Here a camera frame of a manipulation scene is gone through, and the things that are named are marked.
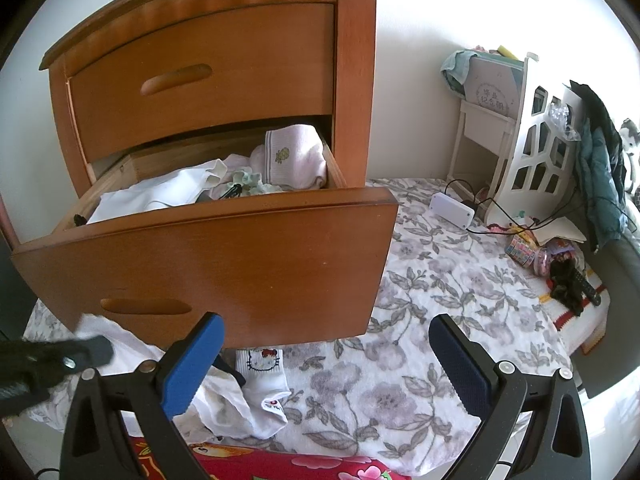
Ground grey black underwear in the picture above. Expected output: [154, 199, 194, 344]
[195, 183, 243, 204]

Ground grey floral quilt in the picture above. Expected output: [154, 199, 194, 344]
[22, 176, 574, 478]

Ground small white bedside shelf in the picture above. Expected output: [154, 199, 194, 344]
[440, 50, 537, 203]

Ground white hello kitty sock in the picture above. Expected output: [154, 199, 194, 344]
[235, 347, 291, 439]

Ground wooden nightstand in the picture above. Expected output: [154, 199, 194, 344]
[40, 0, 376, 193]

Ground pink pineapple sock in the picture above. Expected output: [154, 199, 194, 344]
[264, 124, 326, 191]

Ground black cable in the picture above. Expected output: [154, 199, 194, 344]
[444, 178, 586, 235]

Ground colourful toy pile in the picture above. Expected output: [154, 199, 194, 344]
[506, 232, 586, 278]

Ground white garment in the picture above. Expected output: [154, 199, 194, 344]
[88, 159, 228, 224]

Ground teal jacket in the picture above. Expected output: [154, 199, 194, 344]
[570, 80, 628, 252]

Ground white power adapter box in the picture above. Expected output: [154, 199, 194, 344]
[430, 192, 475, 230]

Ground red floral blanket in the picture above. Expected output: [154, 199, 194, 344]
[127, 435, 402, 480]

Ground mint green cloth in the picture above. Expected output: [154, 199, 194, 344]
[228, 168, 284, 197]

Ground wooden drawer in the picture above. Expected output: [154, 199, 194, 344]
[12, 130, 398, 348]
[70, 3, 334, 162]

